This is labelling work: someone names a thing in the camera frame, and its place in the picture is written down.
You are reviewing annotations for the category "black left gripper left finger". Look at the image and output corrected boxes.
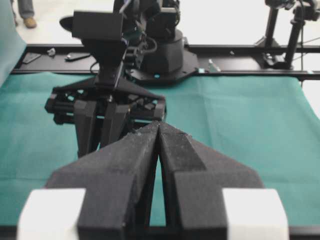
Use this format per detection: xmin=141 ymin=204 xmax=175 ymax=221
xmin=45 ymin=121 xmax=160 ymax=240

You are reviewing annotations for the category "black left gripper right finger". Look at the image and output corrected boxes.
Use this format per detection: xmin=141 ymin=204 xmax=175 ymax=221
xmin=158 ymin=123 xmax=265 ymax=240

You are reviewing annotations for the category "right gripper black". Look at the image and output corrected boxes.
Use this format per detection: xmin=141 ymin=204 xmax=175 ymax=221
xmin=45 ymin=44 xmax=166 ymax=158

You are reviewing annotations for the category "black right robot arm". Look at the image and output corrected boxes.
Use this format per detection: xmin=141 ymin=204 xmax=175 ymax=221
xmin=45 ymin=0 xmax=198 ymax=157

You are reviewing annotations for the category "green cloth mat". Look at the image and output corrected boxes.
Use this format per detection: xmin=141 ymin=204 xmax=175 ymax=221
xmin=0 ymin=1 xmax=320 ymax=226

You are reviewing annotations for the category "person leg and shoe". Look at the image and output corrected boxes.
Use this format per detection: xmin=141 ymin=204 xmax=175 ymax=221
xmin=17 ymin=0 xmax=37 ymax=29

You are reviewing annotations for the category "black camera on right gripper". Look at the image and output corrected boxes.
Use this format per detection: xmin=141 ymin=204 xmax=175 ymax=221
xmin=71 ymin=11 xmax=124 ymax=41

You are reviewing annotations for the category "small metal bracket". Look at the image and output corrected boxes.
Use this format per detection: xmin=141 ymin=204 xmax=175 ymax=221
xmin=208 ymin=58 xmax=221 ymax=73

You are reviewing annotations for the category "black table frame rail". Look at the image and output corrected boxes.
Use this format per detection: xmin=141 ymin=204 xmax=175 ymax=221
xmin=12 ymin=44 xmax=320 ymax=84

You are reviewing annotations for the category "black camera stand post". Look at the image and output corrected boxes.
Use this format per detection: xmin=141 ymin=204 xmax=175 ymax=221
xmin=254 ymin=0 xmax=295 ymax=48

